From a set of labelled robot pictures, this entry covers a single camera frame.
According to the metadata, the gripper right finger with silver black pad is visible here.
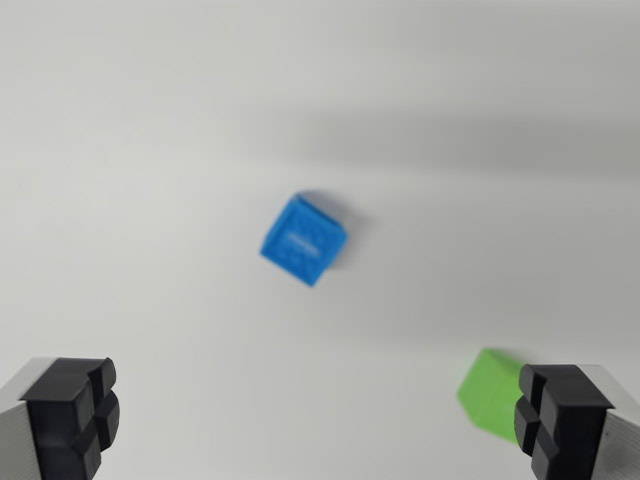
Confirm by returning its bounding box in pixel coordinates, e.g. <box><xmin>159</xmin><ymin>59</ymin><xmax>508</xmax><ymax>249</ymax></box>
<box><xmin>513</xmin><ymin>363</ymin><xmax>640</xmax><ymax>480</ymax></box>

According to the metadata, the gripper left finger with silver black pad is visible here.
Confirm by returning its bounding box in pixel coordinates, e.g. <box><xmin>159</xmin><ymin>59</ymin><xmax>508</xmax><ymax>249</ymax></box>
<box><xmin>0</xmin><ymin>356</ymin><xmax>122</xmax><ymax>480</ymax></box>

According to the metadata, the blue infantino silicone cube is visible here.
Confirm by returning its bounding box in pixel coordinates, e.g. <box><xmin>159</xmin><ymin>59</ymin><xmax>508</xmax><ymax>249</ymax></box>
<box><xmin>258</xmin><ymin>189</ymin><xmax>350</xmax><ymax>289</ymax></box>

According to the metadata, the green infantino silicone cube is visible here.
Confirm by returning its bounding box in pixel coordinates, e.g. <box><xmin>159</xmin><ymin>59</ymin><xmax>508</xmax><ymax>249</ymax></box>
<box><xmin>455</xmin><ymin>348</ymin><xmax>527</xmax><ymax>444</ymax></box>

